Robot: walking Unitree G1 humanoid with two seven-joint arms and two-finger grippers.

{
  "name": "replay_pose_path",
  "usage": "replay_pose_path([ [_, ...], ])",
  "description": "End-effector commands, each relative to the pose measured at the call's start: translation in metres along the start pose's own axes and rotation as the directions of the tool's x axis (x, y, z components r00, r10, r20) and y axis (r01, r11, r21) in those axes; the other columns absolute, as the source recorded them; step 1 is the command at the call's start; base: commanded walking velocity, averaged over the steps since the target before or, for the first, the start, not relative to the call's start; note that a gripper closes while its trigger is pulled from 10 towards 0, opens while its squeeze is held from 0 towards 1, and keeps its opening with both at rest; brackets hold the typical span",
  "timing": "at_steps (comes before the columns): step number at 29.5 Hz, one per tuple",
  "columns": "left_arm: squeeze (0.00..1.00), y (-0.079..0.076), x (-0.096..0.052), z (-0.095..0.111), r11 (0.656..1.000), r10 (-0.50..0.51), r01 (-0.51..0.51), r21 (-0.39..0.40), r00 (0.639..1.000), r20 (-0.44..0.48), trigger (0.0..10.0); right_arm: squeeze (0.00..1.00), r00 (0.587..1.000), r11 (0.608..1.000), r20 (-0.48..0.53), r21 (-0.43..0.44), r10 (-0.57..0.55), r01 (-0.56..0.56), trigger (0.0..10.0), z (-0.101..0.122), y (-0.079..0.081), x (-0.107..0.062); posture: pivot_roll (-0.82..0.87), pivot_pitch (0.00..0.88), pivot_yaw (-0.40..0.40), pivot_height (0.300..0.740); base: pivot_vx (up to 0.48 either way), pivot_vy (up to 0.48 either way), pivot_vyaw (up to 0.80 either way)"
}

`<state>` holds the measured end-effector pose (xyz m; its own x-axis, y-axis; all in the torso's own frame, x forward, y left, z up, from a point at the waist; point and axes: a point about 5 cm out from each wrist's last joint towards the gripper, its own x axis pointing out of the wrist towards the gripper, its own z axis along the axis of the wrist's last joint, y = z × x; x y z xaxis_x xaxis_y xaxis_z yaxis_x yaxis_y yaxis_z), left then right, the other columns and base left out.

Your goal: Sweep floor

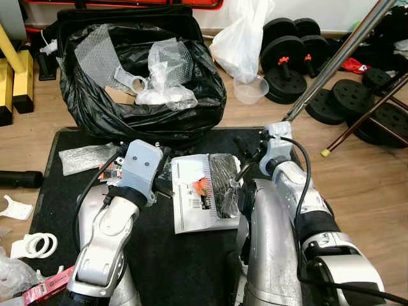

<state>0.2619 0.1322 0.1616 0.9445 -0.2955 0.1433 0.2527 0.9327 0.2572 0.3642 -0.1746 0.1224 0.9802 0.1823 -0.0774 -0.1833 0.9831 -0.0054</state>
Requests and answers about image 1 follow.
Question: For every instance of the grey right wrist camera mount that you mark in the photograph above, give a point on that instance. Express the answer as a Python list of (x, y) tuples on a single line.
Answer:
[(278, 143)]

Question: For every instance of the black rubbish bag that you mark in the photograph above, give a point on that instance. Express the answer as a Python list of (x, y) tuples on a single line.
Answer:
[(83, 115)]

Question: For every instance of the red cloth item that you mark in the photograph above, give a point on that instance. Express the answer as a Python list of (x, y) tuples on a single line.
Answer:
[(354, 65)]

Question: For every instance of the black floor mat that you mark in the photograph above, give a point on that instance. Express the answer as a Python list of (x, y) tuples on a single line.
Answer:
[(191, 268)]

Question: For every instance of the red packet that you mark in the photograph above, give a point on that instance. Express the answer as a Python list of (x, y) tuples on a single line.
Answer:
[(48, 290)]

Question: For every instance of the clear plastic cup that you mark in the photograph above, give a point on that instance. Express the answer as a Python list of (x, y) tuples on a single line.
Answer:
[(250, 90)]

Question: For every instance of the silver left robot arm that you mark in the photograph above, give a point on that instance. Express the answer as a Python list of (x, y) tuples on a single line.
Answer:
[(105, 255)]

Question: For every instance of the clear bubble wrap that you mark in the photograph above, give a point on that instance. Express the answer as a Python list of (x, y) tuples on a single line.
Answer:
[(167, 76)]

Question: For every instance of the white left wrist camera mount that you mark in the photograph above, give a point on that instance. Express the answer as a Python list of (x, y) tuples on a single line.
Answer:
[(140, 164)]

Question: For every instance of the brown rod yellow tip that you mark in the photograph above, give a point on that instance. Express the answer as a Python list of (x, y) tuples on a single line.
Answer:
[(363, 119)]

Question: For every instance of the yellow steel rack post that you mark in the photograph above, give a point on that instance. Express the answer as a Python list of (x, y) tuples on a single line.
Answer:
[(5, 95), (24, 80)]

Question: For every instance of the clear plastic packet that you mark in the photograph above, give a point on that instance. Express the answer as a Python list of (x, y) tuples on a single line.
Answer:
[(86, 159)]

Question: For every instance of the silver right robot leg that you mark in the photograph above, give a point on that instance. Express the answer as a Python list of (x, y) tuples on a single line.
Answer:
[(271, 255)]

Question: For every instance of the brown cardboard piece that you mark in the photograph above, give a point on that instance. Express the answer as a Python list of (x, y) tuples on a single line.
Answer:
[(118, 97)]

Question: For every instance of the white plastic bag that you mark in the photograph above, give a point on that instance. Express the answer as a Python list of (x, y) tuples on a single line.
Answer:
[(242, 38)]

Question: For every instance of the crumpled clear plastic film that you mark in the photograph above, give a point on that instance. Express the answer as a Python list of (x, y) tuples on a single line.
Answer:
[(13, 277)]

